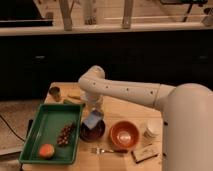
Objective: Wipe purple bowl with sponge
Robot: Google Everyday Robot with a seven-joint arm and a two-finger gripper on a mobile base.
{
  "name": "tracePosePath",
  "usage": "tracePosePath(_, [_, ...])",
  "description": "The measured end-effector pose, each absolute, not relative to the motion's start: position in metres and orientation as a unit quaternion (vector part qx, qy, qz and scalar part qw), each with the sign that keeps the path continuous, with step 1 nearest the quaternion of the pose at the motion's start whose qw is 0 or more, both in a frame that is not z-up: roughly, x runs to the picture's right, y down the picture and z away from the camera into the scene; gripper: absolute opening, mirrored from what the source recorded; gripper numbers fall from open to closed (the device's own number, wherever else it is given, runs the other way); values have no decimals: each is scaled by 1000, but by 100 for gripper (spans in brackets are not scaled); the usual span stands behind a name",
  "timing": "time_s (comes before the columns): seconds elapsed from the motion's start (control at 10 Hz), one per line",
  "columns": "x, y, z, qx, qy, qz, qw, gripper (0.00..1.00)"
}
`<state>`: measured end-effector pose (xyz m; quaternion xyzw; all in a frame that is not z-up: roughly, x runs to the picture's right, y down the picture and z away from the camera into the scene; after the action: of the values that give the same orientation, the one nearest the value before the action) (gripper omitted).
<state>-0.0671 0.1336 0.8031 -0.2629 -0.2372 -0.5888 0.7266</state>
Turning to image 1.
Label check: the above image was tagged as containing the small brown box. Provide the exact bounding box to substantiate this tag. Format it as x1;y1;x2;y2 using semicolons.
131;145;158;164

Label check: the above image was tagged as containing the bunch of red grapes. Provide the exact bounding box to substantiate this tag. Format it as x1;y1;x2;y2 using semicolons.
57;123;76;146

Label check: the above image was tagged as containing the blue sponge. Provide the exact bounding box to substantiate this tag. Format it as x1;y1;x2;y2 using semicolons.
83;110;103;129

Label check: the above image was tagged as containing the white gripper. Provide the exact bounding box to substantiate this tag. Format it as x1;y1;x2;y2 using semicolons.
81;92;103;111

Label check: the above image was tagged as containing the orange bowl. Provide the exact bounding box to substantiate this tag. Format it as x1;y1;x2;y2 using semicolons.
108;120;140;150

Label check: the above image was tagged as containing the black cable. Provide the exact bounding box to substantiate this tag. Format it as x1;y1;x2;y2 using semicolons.
0;114;26;143

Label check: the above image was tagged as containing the small metal cup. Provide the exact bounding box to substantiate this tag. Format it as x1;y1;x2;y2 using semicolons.
48;86;61;102

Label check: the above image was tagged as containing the green plastic tray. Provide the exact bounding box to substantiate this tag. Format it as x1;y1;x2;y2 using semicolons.
19;104;83;165

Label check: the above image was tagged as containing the dark purple bowl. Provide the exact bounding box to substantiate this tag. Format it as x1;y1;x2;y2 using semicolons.
80;120;105;142

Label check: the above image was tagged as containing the orange peach fruit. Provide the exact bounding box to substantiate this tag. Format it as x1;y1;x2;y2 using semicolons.
39;144;55;159

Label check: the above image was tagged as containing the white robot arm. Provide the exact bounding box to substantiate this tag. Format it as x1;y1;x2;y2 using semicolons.
78;65;213;171

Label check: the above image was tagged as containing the silver fork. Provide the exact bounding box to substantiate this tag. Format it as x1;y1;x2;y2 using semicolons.
91;147;128;154

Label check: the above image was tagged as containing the yellow banana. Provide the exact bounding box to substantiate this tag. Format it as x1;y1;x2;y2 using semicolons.
67;95;81;100

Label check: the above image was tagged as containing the white paper cup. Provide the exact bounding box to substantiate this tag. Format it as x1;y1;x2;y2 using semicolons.
143;119;162;140

